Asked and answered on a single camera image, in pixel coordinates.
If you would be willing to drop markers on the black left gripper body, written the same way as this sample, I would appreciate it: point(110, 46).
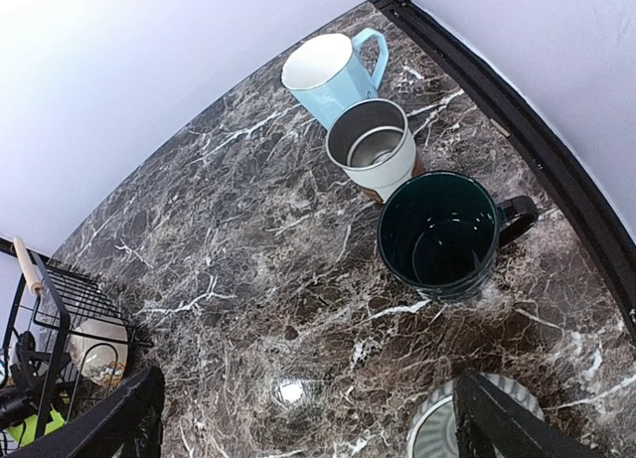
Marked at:
point(22, 399)

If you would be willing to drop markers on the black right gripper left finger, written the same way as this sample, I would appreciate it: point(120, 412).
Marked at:
point(126, 423)

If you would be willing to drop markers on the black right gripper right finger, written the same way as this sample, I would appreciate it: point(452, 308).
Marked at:
point(490, 423)

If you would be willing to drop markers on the striped round mug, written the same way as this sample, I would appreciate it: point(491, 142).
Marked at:
point(433, 428)

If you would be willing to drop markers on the dark green mug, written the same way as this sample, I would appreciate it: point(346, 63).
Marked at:
point(439, 233)

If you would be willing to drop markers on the white steel tumbler cup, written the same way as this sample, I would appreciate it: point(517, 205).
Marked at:
point(372, 143)

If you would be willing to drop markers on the light blue faceted mug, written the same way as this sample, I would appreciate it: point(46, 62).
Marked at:
point(327, 74)

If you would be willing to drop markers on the bright green plate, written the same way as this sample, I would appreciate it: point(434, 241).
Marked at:
point(24, 433)

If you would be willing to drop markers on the beige patterned bowl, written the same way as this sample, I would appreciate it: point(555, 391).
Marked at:
point(99, 350)

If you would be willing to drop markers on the black wire dish rack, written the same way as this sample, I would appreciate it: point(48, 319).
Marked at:
point(69, 299)

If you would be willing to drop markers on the wooden rack handle far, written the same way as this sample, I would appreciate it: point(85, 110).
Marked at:
point(33, 282)

